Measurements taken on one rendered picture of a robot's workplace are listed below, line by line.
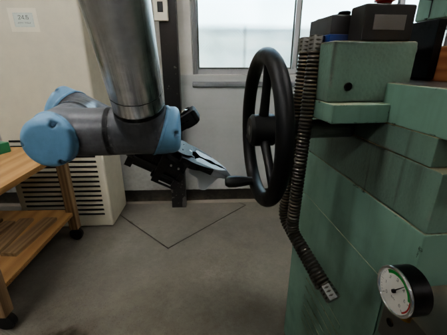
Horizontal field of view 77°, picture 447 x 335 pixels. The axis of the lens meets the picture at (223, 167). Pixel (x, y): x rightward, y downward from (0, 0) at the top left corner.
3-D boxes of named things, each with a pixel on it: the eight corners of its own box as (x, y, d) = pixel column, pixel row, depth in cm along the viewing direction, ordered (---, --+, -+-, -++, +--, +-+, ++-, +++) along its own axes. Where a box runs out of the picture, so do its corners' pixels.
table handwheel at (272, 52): (240, 36, 58) (281, 66, 33) (332, 37, 60) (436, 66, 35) (234, 159, 72) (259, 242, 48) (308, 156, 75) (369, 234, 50)
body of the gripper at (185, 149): (179, 175, 64) (128, 153, 60) (196, 144, 61) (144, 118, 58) (177, 192, 57) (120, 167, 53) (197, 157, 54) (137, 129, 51)
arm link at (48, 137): (93, 115, 37) (115, 99, 47) (4, 117, 36) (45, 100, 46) (104, 169, 41) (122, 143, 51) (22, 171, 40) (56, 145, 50)
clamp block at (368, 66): (294, 93, 57) (298, 46, 54) (356, 92, 59) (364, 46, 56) (328, 103, 44) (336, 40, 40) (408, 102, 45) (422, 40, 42)
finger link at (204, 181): (219, 193, 62) (181, 177, 60) (233, 172, 60) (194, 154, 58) (220, 201, 59) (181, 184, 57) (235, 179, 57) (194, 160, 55)
